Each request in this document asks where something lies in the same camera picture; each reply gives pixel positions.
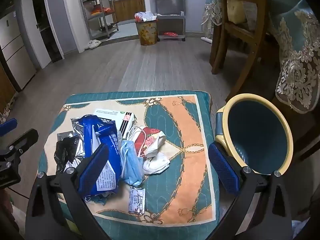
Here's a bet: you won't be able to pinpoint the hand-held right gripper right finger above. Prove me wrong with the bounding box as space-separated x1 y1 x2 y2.
208 142 293 240

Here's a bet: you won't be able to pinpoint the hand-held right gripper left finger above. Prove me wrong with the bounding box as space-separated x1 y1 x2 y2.
26 144 110 240

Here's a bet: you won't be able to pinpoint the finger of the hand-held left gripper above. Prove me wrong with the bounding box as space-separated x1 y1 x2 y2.
0 129 39 167
0 118 18 137

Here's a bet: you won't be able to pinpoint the blue wet wipes packet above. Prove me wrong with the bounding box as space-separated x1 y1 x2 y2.
84 126 123 198

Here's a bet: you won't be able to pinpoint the black plastic bag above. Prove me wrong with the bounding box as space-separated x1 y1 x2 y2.
54 136 80 173

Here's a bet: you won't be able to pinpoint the blue face mask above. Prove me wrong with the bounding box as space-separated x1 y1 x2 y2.
120 140 144 187

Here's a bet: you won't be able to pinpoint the small grey packet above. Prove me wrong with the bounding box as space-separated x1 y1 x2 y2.
57 131 73 142

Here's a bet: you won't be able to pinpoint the blue silver foil bag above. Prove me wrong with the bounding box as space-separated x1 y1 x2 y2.
71 115 118 167

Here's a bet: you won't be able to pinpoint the blue yellow-rimmed trash bin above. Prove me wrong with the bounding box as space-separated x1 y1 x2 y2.
215 93 293 175

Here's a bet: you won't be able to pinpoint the white black-striped box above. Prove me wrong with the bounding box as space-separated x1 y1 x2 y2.
117 113 138 140

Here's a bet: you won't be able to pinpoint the small white sachet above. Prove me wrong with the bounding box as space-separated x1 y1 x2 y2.
129 186 146 215

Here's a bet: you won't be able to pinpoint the red floral packet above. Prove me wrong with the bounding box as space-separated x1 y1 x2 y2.
135 127 167 158

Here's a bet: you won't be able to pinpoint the white tissue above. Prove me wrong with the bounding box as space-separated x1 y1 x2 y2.
142 152 170 175

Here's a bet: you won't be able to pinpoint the teal orange patterned cushion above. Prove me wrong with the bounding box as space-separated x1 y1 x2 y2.
37 91 220 240

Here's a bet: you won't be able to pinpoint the white refrigerator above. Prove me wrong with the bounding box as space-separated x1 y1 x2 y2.
0 11 37 90

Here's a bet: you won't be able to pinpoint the pale crumpled cloth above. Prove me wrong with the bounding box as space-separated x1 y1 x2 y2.
291 219 312 240

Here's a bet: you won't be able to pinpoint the white door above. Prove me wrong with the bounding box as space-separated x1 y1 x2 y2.
20 0 52 68

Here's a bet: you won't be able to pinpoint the white slippers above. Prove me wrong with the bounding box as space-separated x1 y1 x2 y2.
84 39 102 50

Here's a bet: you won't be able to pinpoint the teal lace tablecloth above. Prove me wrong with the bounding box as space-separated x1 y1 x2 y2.
201 0 320 114

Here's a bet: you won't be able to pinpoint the floral waste bin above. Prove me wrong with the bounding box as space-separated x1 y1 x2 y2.
135 11 158 46

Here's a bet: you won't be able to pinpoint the steel shelf rack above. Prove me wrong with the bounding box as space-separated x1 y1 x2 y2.
78 0 119 39

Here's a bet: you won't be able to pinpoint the wooden kitchen cabinet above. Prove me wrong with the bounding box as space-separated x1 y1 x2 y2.
114 0 146 22

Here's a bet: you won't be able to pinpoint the grey storage cart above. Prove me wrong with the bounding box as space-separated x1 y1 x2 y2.
154 0 187 42

